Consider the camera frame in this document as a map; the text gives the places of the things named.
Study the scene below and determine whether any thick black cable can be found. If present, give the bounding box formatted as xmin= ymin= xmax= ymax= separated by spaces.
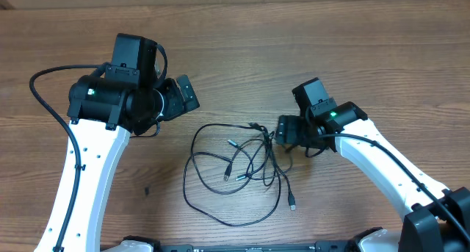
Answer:
xmin=181 ymin=122 xmax=297 ymax=228

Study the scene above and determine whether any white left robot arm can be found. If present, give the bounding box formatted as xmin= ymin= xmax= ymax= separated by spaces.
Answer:
xmin=29 ymin=33 xmax=200 ymax=251

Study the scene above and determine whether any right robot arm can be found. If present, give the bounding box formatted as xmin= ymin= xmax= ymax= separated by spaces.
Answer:
xmin=275 ymin=78 xmax=469 ymax=251

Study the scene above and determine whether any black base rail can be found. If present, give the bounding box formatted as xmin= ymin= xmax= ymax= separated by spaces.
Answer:
xmin=102 ymin=228 xmax=405 ymax=252

